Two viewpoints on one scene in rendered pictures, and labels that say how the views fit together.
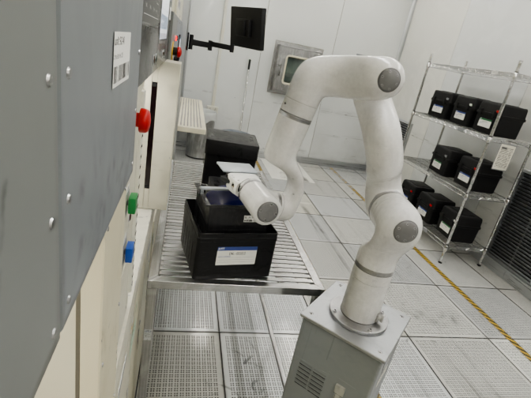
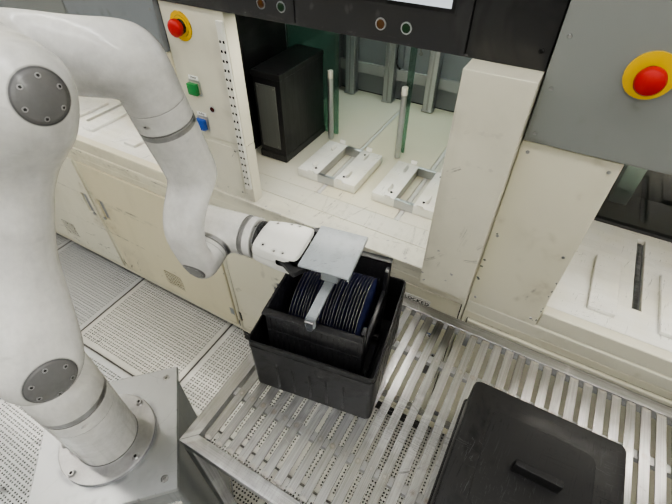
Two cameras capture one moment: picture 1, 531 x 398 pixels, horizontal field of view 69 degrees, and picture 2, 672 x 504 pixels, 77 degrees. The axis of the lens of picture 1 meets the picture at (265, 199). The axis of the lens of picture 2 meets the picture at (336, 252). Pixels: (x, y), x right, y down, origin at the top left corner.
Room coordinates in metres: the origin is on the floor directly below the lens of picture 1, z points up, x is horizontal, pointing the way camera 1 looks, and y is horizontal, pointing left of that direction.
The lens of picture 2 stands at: (1.65, -0.30, 1.67)
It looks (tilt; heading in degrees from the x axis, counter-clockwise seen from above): 44 degrees down; 134
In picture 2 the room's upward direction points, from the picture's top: straight up
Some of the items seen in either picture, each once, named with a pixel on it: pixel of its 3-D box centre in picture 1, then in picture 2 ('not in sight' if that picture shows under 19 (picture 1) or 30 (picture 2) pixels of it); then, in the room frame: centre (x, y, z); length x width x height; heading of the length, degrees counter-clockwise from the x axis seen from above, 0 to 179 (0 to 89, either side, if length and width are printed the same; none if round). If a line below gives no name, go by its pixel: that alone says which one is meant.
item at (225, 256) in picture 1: (226, 236); (331, 330); (1.24, 0.11, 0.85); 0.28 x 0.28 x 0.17; 24
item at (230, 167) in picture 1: (231, 209); (331, 302); (1.24, 0.11, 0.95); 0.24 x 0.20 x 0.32; 114
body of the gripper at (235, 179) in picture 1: (245, 184); (281, 244); (1.14, 0.07, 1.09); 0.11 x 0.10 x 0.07; 24
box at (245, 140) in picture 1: (229, 158); not in sight; (2.12, 0.25, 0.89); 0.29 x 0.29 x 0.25; 11
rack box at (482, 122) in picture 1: (498, 119); not in sight; (3.43, -1.82, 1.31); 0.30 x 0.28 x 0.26; 14
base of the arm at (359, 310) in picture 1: (365, 290); (91, 419); (1.05, -0.37, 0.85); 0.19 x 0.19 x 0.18
